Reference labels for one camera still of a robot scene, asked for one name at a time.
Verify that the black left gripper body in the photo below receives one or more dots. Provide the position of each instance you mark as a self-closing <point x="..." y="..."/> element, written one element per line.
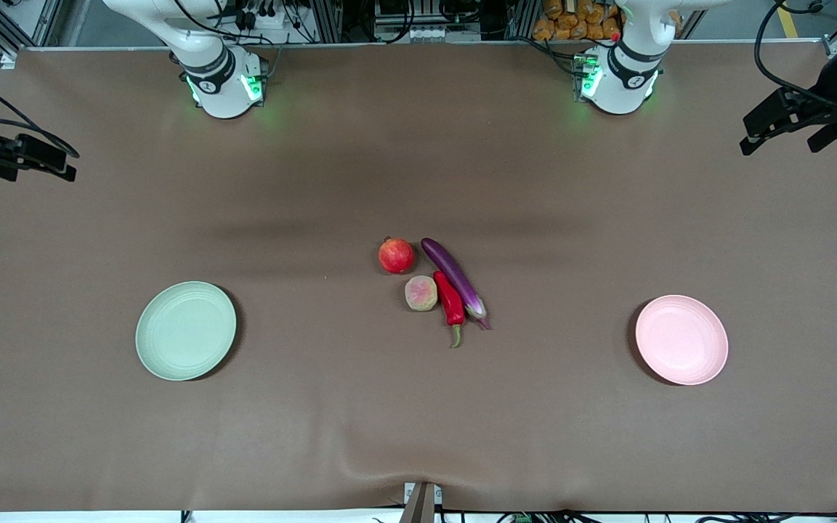
<point x="820" y="100"/>

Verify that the long purple eggplant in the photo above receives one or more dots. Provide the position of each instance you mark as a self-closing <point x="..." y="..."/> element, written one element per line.
<point x="453" y="280"/>

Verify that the red pomegranate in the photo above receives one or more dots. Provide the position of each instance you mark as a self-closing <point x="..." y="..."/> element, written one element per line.
<point x="397" y="256"/>

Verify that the red chili pepper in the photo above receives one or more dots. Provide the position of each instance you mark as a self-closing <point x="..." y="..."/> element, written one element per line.
<point x="450" y="303"/>

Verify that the pink yellow peach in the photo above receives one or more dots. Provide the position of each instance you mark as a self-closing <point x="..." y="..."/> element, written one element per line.
<point x="421" y="293"/>

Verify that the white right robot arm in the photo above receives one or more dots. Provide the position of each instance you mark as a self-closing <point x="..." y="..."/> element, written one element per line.
<point x="219" y="91"/>

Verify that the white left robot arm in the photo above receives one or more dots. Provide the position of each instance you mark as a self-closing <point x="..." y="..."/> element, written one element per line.
<point x="618" y="91"/>

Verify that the white table corner clamp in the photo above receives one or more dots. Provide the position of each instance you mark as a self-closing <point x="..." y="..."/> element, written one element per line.
<point x="9" y="59"/>
<point x="833" y="47"/>

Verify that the light green plate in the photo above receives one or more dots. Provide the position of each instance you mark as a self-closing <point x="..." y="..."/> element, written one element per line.
<point x="186" y="330"/>

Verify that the bag of orange items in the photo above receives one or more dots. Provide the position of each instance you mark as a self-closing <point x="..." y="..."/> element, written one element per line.
<point x="575" y="22"/>

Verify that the pink plate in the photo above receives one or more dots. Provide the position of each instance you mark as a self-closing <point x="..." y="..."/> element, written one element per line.
<point x="681" y="339"/>

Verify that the white power strip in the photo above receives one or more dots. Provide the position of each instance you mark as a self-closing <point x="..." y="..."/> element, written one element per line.
<point x="266" y="18"/>

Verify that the brown table cloth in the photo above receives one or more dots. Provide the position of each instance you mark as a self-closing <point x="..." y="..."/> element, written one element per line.
<point x="418" y="421"/>

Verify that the aluminium frame post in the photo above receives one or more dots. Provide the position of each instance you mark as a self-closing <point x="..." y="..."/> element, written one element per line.
<point x="328" y="20"/>
<point x="522" y="20"/>

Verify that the grey metal bracket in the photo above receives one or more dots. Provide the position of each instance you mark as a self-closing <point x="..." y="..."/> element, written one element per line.
<point x="421" y="503"/>

